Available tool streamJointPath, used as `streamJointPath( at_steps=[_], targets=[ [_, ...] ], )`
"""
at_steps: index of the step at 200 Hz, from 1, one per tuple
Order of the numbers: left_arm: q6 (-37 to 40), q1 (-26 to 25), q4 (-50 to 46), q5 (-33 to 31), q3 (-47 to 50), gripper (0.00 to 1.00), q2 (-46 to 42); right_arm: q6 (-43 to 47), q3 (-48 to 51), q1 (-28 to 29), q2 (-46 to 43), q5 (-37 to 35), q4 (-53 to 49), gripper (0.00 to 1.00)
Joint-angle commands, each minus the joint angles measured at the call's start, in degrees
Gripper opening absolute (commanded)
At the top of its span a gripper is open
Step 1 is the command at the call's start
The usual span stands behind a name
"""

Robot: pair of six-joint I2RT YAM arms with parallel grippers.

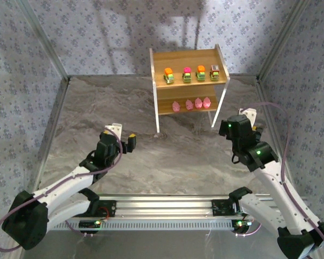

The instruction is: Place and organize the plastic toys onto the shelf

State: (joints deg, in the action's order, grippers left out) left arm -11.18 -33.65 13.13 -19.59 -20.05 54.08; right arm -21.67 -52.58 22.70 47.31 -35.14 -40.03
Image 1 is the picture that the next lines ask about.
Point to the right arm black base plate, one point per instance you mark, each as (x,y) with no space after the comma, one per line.
(220,207)

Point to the aluminium table edge rail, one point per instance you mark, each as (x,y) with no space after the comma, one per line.
(54,118)
(268,108)

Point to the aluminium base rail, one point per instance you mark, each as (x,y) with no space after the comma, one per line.
(162,206)

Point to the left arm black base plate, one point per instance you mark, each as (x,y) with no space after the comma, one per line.
(108,209)

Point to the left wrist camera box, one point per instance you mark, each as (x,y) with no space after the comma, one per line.
(114,127)

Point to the aluminium frame post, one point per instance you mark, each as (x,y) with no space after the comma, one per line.
(283,37)
(43,40)

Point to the green toy truck brown top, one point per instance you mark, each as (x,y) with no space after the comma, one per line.
(214,72)

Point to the wooden shelf with white legs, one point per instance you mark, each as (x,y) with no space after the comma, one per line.
(186,58)

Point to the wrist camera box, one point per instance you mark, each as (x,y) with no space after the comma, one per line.
(249,113)
(114,127)

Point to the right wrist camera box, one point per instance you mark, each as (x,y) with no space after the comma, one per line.
(249,113)

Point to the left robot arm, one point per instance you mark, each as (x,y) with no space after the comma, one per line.
(59,189)

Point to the grey metal panel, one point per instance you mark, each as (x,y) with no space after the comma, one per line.
(162,245)

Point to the green toy truck orange top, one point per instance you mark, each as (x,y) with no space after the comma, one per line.
(201,73)
(168,75)

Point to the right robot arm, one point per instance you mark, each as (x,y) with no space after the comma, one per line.
(280,199)

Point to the pink plastic pig toy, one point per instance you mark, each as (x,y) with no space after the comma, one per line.
(198,103)
(189,105)
(206,102)
(176,106)

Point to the green toy truck pink top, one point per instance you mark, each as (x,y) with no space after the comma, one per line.
(187,75)

